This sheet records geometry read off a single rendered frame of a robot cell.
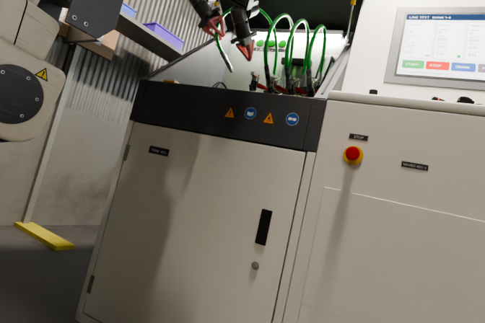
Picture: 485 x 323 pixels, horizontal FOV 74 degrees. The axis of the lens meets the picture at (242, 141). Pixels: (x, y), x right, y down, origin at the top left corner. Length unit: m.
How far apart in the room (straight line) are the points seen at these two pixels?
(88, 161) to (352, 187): 2.37
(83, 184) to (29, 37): 2.32
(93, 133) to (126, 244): 1.82
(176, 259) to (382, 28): 1.11
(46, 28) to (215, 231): 0.68
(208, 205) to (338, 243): 0.40
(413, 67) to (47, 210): 2.56
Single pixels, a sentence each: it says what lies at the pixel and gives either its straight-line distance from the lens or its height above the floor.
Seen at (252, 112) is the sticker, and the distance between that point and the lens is 1.01.
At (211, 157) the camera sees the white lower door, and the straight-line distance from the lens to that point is 1.04.
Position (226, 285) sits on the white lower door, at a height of 0.36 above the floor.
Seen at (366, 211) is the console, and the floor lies 0.66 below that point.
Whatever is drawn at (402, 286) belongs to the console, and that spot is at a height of 0.51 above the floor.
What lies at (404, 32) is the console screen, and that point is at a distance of 1.38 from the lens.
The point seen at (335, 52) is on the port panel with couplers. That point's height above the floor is 1.34.
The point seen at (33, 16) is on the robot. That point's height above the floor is 0.87.
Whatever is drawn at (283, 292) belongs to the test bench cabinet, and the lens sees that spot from 0.97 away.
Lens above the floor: 0.67
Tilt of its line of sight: 6 degrees up
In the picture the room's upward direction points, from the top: 13 degrees clockwise
